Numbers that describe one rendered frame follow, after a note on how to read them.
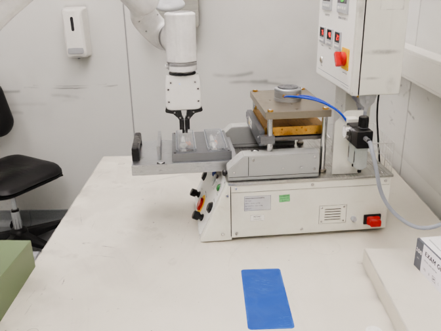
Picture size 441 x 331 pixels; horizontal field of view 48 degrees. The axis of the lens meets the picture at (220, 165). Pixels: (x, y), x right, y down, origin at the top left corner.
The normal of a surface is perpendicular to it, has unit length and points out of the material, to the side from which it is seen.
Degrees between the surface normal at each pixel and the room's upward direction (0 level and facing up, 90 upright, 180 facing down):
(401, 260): 0
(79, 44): 90
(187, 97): 88
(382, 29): 90
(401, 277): 0
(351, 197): 90
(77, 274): 0
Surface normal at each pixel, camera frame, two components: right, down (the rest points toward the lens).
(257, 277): -0.02, -0.93
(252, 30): 0.00, 0.36
